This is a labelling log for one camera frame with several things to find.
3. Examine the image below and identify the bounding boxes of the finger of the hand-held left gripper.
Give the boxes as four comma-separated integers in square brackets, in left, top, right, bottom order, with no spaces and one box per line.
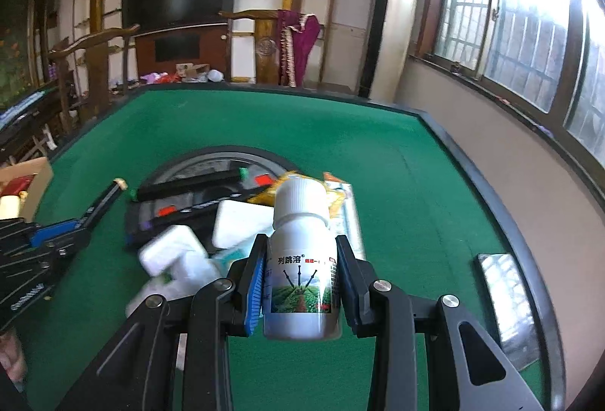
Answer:
[28,213,94,250]
[42,228,94,264]

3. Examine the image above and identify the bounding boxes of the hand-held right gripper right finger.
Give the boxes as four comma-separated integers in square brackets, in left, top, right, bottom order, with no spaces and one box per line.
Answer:
[335,235,544,411]

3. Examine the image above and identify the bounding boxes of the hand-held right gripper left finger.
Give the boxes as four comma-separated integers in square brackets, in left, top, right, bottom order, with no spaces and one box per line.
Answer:
[57,234,270,411]

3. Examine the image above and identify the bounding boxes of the white bottle green label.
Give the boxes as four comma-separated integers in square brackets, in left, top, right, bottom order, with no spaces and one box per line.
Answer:
[262,177,342,341]

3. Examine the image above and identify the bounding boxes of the black stick cream cap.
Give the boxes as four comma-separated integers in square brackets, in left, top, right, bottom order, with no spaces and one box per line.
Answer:
[78,177,129,230]

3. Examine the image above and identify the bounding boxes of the cardboard box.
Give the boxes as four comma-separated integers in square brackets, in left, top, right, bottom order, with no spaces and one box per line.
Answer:
[0,157,54,223]

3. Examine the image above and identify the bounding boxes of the long white silver packet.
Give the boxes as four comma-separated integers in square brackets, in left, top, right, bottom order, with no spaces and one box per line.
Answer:
[328,181,368,261]

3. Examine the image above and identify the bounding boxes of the white rounded square box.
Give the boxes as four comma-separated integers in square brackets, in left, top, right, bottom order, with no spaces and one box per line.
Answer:
[212,199,276,251]

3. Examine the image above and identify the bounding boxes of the black stick purple cap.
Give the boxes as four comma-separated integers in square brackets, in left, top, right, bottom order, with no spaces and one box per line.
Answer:
[125,198,242,248]

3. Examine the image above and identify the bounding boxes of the person's left hand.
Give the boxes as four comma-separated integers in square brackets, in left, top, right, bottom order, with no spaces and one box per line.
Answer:
[0,330,28,386]

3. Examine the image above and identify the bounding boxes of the white blue cartoon box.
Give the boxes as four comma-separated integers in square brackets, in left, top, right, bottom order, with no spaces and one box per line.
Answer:
[210,245,253,272]

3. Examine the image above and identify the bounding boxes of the red packet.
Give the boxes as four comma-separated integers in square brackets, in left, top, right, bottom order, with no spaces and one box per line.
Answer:
[0,177,37,197]

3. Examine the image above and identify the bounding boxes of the plain white plastic bottle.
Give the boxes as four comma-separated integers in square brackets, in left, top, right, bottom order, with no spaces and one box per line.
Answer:
[124,253,225,319]

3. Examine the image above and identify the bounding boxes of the white keyboard stand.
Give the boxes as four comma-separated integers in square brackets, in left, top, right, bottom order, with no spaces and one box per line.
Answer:
[34,125,58,153]

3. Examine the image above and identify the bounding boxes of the white USB charger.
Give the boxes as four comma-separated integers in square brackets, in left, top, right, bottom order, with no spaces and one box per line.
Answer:
[138,224,209,278]

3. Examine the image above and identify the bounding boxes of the gold sachets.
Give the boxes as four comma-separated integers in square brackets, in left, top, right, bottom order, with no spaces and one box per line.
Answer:
[245,171,289,208]

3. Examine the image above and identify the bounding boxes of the black electronic keyboard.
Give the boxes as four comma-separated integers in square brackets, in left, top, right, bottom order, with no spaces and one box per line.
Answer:
[0,88,64,159]

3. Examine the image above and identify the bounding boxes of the round table centre panel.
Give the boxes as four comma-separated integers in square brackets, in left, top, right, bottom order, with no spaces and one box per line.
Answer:
[124,146,298,253]

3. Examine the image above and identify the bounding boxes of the tall wooden chair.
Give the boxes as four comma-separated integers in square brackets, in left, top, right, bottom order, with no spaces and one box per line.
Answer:
[47,24,141,140]

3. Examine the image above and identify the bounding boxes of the cluttered wooden cabinet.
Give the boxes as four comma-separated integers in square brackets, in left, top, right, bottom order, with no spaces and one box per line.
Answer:
[108,61,228,91]

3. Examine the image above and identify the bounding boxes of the wooden chair with round medallion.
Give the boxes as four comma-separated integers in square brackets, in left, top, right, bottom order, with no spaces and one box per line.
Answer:
[217,8,281,85]

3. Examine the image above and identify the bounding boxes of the maroon fringed cloth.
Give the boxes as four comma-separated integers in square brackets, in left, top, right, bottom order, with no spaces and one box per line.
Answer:
[278,8,323,89]

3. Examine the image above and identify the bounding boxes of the tower air conditioner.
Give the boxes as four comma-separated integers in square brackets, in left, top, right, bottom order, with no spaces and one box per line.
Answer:
[357,0,423,104]

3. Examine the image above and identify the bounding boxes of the green wall poster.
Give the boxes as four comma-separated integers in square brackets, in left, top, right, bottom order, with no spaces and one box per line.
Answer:
[0,21,36,109]

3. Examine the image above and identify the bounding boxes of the window with brown frame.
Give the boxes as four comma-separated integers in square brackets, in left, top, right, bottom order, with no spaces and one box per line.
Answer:
[431,0,605,159]

